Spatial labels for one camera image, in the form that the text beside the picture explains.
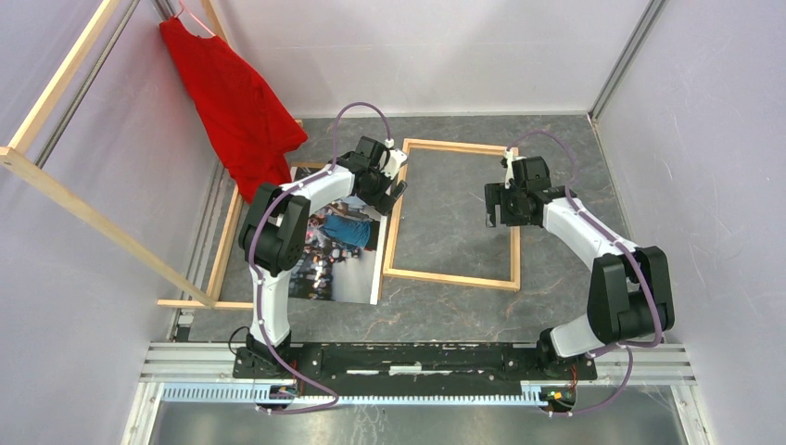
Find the printed colour photo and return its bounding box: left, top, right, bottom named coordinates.
left=288, top=197, right=387, bottom=305

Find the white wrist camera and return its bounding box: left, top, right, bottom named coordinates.
left=501, top=147, right=518, bottom=189
left=379, top=148, right=408, bottom=179

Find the purple cable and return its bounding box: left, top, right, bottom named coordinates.
left=245, top=101, right=394, bottom=416
left=506, top=129, right=667, bottom=419

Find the aluminium rail base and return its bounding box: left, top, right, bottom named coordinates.
left=122, top=342, right=713, bottom=444

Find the wooden clothes rack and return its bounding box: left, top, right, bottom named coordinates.
left=1, top=1, right=249, bottom=311

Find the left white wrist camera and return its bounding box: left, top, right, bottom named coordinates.
left=379, top=148, right=408, bottom=179

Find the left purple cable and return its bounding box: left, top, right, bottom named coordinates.
left=245, top=101, right=394, bottom=416

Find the red hanging shirt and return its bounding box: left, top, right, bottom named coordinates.
left=159, top=19, right=308, bottom=202

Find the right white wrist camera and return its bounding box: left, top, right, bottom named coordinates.
left=501, top=147, right=518, bottom=189

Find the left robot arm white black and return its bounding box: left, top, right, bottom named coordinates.
left=238, top=136, right=408, bottom=378

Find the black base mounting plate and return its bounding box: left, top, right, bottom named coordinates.
left=233, top=342, right=598, bottom=397

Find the wooden picture frame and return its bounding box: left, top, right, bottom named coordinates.
left=382, top=138, right=522, bottom=292

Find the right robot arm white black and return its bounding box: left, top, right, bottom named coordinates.
left=484, top=154, right=676, bottom=378

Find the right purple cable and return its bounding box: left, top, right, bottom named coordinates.
left=506, top=129, right=667, bottom=419

